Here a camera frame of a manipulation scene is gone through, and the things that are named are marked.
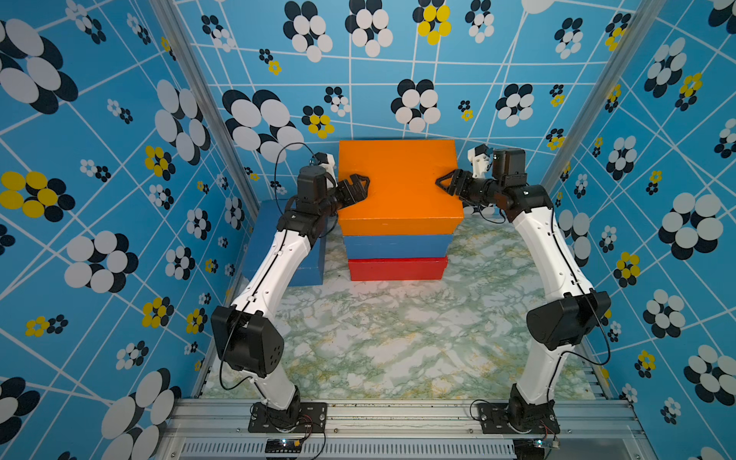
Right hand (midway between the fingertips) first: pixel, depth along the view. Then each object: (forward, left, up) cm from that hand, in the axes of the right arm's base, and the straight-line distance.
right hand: (446, 183), depth 78 cm
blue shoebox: (-7, +12, -19) cm, 24 cm away
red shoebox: (-8, +11, -30) cm, 33 cm away
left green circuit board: (-57, +43, -39) cm, 81 cm away
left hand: (-1, +23, +2) cm, 23 cm away
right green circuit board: (-57, -19, -37) cm, 70 cm away
